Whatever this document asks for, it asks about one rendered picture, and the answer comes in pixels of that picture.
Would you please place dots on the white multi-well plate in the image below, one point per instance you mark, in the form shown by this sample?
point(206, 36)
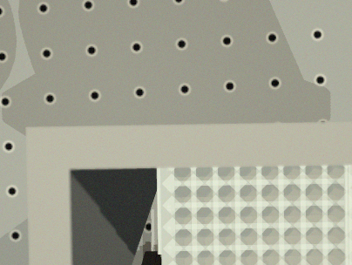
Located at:
point(235, 215)

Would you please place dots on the grey perforated base plate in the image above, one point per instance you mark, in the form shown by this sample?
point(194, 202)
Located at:
point(161, 62)

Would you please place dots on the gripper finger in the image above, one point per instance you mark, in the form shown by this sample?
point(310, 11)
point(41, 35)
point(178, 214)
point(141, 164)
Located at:
point(151, 258)

